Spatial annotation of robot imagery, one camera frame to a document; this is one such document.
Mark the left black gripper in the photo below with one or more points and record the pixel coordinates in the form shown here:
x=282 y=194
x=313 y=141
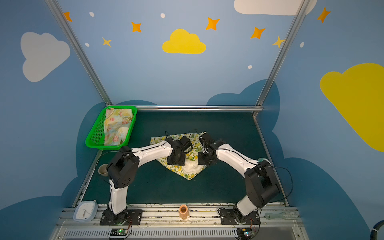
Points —
x=176 y=160

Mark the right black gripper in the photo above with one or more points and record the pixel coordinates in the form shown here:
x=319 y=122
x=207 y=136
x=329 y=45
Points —
x=204 y=160

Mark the lemon print skirt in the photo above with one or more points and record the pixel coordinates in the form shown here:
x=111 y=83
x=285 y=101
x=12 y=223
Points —
x=191 y=167

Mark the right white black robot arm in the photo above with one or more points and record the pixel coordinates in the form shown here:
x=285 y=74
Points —
x=261 y=182

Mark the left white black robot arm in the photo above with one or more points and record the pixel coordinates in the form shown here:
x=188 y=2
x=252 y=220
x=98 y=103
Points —
x=123 y=167

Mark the round green white tin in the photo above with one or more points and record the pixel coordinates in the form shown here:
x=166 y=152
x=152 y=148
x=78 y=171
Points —
x=264 y=160

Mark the orange ribbed cup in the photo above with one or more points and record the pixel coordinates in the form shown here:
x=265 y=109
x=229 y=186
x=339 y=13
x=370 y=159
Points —
x=184 y=212

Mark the pink floral skirt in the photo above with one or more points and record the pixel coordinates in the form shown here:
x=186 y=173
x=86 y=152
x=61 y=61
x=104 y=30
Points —
x=116 y=126

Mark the beige ceramic mug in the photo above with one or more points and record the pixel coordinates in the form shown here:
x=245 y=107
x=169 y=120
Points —
x=102 y=170

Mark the right controller board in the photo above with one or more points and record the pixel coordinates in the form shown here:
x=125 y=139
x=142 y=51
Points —
x=244 y=234

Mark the controller board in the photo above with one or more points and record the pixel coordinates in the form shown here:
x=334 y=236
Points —
x=119 y=233
x=244 y=234

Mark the green plastic basket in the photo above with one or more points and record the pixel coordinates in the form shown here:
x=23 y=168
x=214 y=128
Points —
x=96 y=137

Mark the left controller board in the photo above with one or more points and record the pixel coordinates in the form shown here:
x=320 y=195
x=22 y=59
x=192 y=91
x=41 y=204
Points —
x=119 y=233

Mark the white square clock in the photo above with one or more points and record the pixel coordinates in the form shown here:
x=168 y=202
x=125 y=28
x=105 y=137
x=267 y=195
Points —
x=85 y=211

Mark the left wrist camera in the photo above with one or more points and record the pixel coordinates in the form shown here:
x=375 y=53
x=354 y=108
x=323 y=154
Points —
x=185 y=144

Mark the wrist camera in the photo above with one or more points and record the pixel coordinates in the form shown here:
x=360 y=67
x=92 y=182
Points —
x=205 y=139
x=185 y=144

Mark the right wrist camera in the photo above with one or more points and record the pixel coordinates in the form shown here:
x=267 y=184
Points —
x=205 y=139

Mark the right side frame rail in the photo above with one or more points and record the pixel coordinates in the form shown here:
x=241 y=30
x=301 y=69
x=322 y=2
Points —
x=254 y=115

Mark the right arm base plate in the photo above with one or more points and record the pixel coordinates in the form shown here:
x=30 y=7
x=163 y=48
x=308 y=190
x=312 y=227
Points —
x=234 y=217

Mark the rear aluminium frame rail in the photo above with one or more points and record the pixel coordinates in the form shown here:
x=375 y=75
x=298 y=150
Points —
x=200 y=108

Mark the front aluminium rail bed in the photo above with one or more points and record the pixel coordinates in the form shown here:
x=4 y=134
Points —
x=162 y=222

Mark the left aluminium frame post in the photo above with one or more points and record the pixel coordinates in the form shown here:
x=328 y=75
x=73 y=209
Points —
x=64 y=24

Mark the aluminium frame post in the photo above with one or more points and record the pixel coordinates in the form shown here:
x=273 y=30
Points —
x=64 y=24
x=292 y=32

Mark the right aluminium frame post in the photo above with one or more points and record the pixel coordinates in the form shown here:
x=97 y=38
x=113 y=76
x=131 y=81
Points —
x=292 y=32

